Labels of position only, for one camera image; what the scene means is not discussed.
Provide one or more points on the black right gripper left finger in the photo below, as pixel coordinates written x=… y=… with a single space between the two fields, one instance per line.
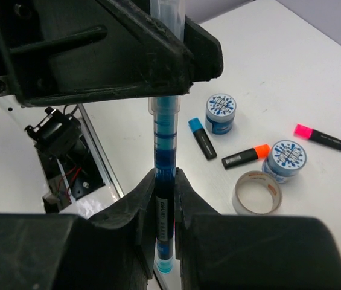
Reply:
x=113 y=249

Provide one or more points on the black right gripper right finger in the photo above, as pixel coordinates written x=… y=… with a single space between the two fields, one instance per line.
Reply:
x=218 y=251

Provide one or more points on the blue paint jar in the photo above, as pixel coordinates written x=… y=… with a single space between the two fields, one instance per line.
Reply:
x=284 y=161
x=220 y=113

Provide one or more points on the pink highlighter marker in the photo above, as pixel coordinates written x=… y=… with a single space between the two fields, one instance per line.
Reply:
x=318 y=137

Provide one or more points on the orange highlighter marker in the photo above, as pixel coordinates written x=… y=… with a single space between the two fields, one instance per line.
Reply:
x=246 y=156

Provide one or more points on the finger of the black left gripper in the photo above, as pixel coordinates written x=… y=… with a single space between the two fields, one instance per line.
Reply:
x=207 y=62
x=93 y=51

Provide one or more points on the blue highlighter marker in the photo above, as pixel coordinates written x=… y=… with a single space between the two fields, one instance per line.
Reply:
x=202 y=139

